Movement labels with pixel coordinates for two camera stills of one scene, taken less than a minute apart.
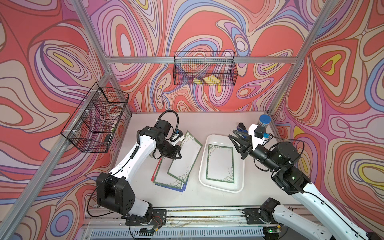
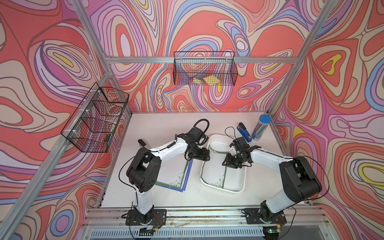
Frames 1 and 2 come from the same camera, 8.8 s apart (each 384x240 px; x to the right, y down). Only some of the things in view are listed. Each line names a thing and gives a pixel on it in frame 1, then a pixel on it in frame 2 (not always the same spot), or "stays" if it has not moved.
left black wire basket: [91, 127] stays
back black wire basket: [205, 68] stays
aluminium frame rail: [171, 59] stays
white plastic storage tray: [221, 167] stays
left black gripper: [176, 148] -> [204, 155]
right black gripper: [246, 147] -> [229, 163]
